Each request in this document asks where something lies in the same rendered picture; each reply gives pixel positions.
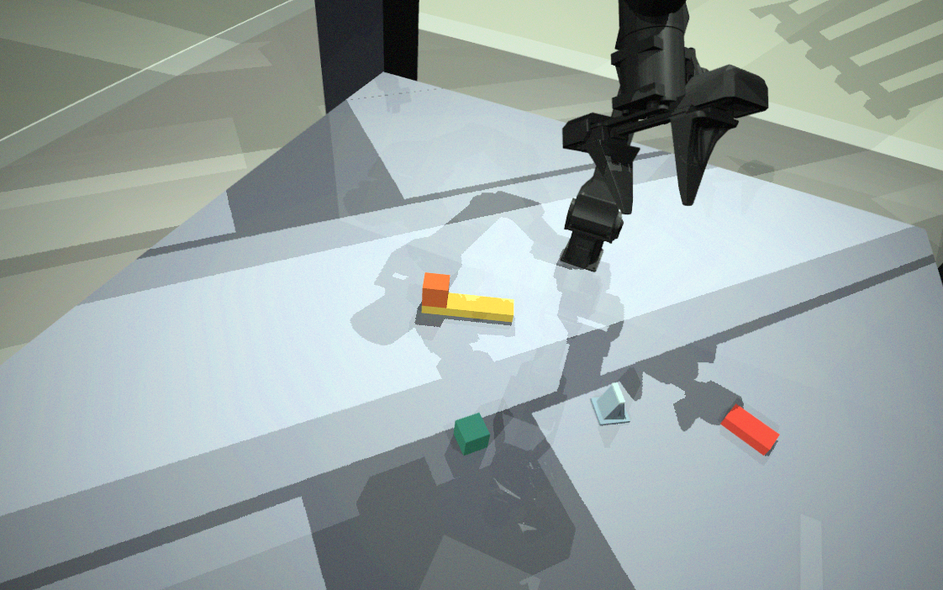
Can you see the green cube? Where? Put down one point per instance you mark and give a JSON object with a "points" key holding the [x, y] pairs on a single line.
{"points": [[471, 433]]}

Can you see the red-orange rectangular block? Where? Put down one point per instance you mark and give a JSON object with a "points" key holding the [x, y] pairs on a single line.
{"points": [[749, 429]]}

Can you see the yellow bar with orange block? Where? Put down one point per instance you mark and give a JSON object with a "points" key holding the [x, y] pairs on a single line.
{"points": [[437, 299]]}

